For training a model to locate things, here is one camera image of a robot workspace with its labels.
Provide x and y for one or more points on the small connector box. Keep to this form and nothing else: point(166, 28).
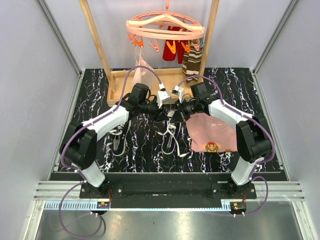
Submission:
point(238, 207)
point(103, 204)

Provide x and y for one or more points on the pink bra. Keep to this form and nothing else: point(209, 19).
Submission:
point(142, 75)

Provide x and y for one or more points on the brown striped sock pair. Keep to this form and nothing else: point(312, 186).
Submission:
point(191, 60)

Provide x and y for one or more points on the pink round clip hanger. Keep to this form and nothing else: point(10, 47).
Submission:
point(162, 25)

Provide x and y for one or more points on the black sneaker with white laces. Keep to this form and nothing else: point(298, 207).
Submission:
point(170, 136)

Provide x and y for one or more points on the left small connector box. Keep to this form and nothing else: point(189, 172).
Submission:
point(103, 204)

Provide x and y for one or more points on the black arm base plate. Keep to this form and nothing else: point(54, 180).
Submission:
point(168, 190)

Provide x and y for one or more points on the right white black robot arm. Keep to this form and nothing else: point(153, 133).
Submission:
point(255, 144)

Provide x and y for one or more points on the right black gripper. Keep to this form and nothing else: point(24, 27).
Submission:
point(180, 115)

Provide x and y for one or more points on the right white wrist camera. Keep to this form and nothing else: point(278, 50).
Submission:
point(180, 92)

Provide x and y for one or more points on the right small connector box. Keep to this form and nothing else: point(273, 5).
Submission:
point(238, 207)

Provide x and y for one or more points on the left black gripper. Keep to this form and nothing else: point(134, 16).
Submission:
point(160, 114)

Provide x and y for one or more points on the red sock pair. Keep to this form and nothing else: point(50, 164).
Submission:
point(174, 49)

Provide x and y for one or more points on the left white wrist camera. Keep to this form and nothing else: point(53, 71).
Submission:
point(162, 95)

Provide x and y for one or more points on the pink mario t-shirt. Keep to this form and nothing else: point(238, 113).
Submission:
point(210, 134)

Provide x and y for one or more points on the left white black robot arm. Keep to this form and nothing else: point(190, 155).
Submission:
point(79, 144)

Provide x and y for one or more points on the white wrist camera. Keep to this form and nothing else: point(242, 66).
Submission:
point(162, 95)
point(180, 92)

